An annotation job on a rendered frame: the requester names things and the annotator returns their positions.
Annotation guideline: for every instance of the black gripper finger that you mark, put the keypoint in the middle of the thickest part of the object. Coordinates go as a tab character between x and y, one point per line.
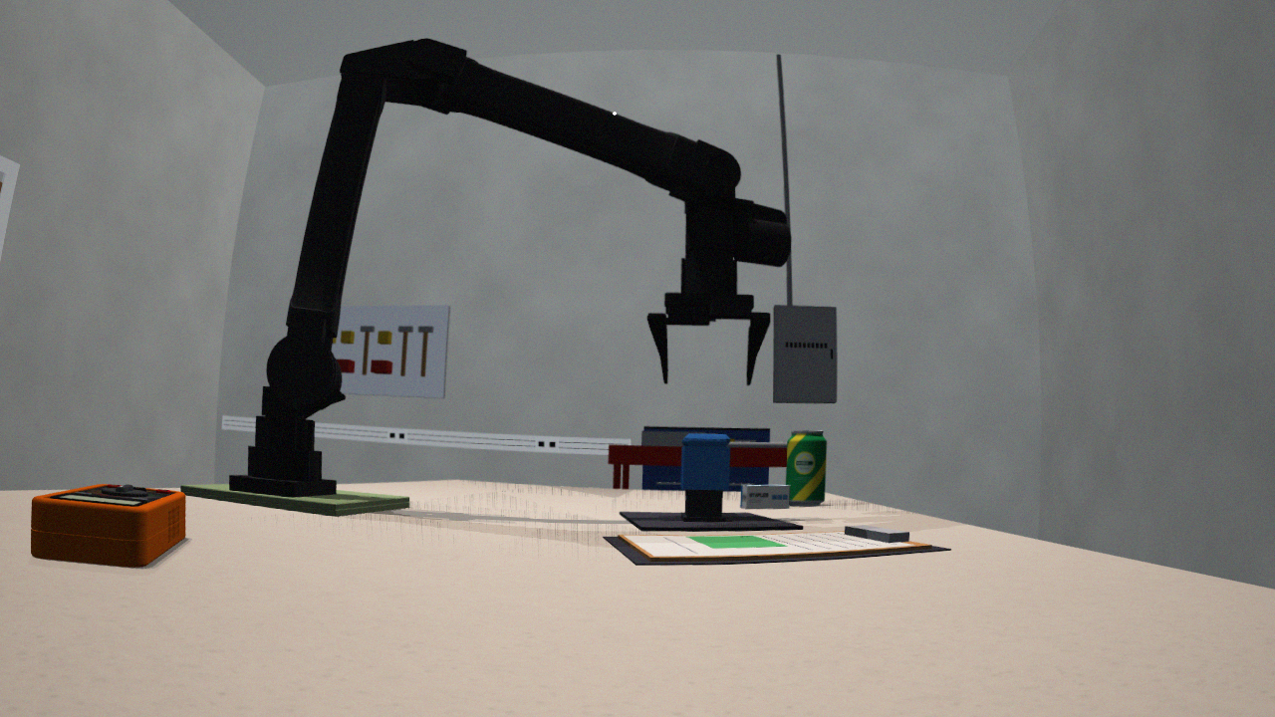
658	328
757	331

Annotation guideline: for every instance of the green and yellow drink can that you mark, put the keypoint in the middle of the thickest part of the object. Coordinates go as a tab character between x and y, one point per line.
806	468

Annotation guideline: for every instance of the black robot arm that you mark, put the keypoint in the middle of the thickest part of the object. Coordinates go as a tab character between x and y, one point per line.
301	369

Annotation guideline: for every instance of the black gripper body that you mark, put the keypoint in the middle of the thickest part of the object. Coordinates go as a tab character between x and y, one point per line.
708	283

